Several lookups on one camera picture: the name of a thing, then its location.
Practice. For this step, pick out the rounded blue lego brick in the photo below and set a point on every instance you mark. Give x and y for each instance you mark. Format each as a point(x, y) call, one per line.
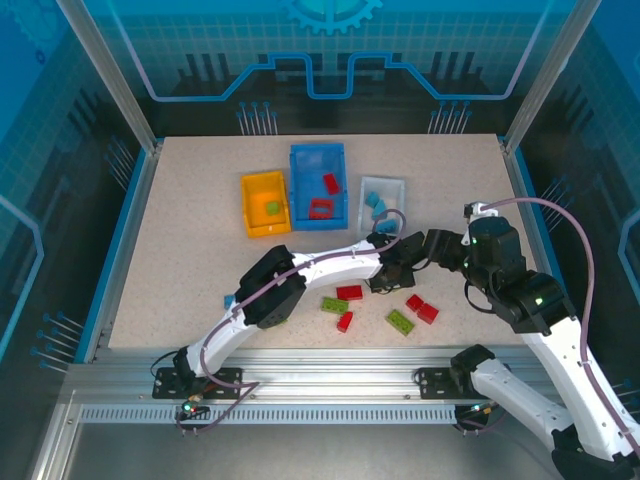
point(381, 206)

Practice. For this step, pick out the small blue lego brick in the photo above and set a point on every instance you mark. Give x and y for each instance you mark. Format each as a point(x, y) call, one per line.
point(371, 199)

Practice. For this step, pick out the clear white plastic bin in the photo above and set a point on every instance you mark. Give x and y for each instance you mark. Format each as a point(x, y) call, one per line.
point(385, 187)

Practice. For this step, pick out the blue plastic bin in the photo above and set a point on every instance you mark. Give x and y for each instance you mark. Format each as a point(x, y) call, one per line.
point(312, 170)

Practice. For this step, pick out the small green lego brick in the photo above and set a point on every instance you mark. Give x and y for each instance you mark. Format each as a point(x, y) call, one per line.
point(272, 207)

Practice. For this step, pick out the yellow plastic bin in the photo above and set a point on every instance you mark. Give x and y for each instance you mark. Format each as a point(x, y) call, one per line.
point(255, 192)

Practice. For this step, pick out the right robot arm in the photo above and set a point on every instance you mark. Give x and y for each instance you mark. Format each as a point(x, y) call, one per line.
point(500, 385)

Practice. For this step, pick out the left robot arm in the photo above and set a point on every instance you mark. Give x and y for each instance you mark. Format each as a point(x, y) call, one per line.
point(340, 265)

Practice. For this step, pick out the small red lego brick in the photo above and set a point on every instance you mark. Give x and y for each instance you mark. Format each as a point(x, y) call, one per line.
point(414, 302)
point(344, 322)

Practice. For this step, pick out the small LED connector board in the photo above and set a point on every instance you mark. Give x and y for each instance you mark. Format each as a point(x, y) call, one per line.
point(190, 408)
point(479, 410)

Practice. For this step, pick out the grey metal lower shelf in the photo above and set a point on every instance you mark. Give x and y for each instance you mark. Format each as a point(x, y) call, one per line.
point(320, 455)

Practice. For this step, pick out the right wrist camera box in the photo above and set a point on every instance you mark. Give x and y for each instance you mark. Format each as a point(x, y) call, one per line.
point(480, 209)

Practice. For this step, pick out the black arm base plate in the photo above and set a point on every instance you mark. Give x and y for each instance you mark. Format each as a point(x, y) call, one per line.
point(430, 382)
point(165, 386)

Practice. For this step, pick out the wide aluminium mounting rail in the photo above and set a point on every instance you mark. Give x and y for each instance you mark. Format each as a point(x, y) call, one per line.
point(325, 375)

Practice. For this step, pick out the aluminium frame post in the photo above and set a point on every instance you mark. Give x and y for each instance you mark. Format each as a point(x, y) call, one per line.
point(545, 80)
point(115, 85)

